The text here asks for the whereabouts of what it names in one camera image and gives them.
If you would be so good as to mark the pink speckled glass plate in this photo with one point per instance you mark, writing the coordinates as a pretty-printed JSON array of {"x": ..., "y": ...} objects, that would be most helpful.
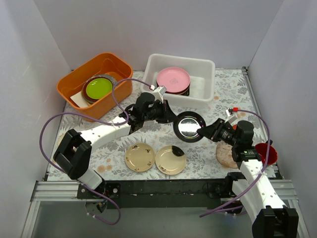
[{"x": 224, "y": 155}]

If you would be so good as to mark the lime green plate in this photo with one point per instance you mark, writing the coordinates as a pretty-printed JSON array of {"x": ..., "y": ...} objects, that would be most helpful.
[{"x": 99, "y": 87}]

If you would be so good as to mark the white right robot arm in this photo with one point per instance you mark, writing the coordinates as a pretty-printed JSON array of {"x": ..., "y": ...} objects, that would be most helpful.
[{"x": 270, "y": 216}]

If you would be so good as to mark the white plastic bin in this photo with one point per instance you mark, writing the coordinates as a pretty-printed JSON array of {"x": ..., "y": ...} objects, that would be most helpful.
[{"x": 201, "y": 73}]

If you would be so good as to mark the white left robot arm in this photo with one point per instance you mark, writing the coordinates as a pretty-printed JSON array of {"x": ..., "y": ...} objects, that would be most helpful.
[{"x": 74, "y": 151}]

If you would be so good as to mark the small cream bowl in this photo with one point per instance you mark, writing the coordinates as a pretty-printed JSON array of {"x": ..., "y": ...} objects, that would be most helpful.
[{"x": 59, "y": 140}]

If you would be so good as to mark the cream plate with green patch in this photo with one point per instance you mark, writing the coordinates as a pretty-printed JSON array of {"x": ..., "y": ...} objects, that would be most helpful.
[{"x": 170, "y": 160}]

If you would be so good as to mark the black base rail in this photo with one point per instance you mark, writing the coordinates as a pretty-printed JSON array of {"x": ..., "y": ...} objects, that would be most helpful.
[{"x": 166, "y": 193}]

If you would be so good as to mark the cream floral plate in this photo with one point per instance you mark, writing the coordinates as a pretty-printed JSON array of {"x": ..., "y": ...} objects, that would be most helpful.
[{"x": 140, "y": 157}]

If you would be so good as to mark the white square plate in bin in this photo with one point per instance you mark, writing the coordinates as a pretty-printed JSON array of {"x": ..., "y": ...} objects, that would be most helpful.
[{"x": 79, "y": 100}]

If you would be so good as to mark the black floral rectangular plate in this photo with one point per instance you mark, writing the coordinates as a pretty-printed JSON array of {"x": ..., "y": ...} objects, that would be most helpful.
[{"x": 188, "y": 92}]

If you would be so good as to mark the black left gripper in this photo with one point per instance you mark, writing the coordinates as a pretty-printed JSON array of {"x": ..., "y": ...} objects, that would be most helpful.
[{"x": 163, "y": 112}]

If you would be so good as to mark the black round plate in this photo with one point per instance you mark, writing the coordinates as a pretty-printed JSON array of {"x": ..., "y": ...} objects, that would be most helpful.
[{"x": 186, "y": 126}]

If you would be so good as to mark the orange plastic bin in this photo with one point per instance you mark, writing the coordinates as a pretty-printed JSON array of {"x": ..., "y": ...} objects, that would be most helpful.
[{"x": 105, "y": 63}]

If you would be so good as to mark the floral table mat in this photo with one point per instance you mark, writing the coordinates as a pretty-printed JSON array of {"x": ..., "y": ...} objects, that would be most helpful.
[{"x": 230, "y": 90}]

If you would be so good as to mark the black skull mug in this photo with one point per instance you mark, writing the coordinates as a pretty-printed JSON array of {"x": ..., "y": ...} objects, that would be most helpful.
[{"x": 271, "y": 155}]

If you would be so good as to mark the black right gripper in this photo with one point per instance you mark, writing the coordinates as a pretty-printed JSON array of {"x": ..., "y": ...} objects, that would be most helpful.
[{"x": 214, "y": 130}]

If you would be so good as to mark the red rimmed grey plate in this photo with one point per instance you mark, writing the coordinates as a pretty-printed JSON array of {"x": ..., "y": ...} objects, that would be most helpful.
[{"x": 178, "y": 93}]

